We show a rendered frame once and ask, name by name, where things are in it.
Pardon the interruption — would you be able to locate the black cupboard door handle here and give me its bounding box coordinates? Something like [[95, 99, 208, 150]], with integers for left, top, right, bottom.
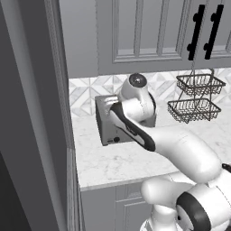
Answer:
[[203, 4, 225, 60], [186, 4, 207, 61]]

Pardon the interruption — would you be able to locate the grey metal toaster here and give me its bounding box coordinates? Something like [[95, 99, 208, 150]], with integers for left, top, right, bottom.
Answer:
[[94, 94, 158, 147]]

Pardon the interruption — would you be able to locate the narrow grey upper cupboard door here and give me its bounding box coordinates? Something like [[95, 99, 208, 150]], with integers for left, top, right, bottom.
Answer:
[[193, 0, 231, 69]]

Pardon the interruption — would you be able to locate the wide grey upper cupboard door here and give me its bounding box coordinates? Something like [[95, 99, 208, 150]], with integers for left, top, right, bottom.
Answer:
[[96, 0, 197, 77]]

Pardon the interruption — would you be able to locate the tall grey cupboard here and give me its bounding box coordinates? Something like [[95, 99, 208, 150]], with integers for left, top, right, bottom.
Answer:
[[0, 0, 81, 231]]

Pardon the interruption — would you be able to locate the dark two-tier wire stand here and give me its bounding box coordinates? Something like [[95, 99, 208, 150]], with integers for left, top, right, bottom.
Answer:
[[166, 68, 227, 125]]

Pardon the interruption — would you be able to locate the grey lower cupboard drawer front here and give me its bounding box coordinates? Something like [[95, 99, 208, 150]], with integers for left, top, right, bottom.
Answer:
[[115, 182, 146, 201]]

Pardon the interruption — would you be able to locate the grey lower cupboard door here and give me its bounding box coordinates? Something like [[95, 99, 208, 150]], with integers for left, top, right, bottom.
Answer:
[[115, 198, 155, 231]]

